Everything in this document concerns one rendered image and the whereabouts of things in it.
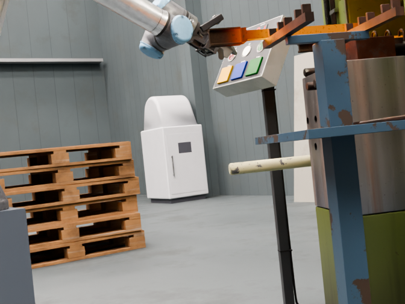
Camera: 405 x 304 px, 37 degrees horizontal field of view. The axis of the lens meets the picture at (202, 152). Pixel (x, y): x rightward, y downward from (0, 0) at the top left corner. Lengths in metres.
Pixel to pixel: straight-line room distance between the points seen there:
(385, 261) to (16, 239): 1.02
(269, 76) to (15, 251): 1.20
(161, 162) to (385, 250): 6.99
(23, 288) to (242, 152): 7.22
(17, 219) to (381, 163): 1.01
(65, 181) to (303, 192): 3.33
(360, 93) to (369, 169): 0.22
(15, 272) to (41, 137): 10.33
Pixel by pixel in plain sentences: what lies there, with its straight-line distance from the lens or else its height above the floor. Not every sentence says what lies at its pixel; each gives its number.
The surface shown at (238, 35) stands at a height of 0.98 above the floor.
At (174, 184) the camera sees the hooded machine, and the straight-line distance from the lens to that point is 8.57.
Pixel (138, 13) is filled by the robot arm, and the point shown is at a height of 1.15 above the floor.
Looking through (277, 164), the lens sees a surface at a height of 0.62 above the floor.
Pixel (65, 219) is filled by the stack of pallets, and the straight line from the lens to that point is 4.52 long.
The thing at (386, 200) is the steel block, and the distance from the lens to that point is 1.81.
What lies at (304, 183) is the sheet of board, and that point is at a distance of 7.01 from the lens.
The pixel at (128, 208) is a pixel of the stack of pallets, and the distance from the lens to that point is 4.72.
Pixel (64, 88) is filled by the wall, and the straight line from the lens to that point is 12.17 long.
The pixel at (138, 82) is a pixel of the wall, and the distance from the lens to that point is 11.21.
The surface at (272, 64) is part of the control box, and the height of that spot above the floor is 1.00.
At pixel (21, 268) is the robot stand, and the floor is 0.45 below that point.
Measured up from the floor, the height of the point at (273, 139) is 0.71.
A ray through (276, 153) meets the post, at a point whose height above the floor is 0.66.
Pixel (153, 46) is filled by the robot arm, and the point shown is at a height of 1.07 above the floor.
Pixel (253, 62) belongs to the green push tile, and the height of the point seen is 1.03.
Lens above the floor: 0.70
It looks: level
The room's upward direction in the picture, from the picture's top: 6 degrees counter-clockwise
